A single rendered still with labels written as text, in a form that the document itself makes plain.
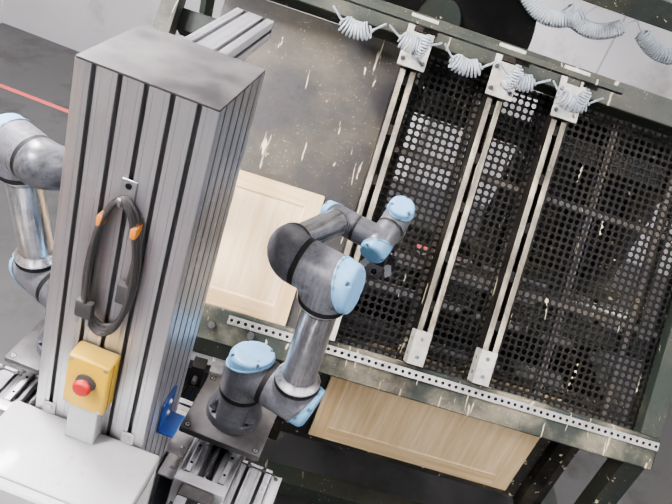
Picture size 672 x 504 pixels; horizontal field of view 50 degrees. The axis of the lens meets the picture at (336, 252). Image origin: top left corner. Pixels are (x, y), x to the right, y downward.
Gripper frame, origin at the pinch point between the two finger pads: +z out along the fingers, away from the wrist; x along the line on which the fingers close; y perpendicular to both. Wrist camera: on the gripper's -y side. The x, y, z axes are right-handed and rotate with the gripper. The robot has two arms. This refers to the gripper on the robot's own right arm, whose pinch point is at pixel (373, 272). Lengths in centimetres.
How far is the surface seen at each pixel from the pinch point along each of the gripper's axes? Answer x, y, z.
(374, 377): -15, -12, 47
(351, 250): 9.2, 21.3, 26.9
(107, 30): 273, 287, 267
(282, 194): 39, 29, 21
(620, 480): -118, -6, 67
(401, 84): 14, 73, -7
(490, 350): -51, 11, 39
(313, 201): 28.3, 31.0, 20.9
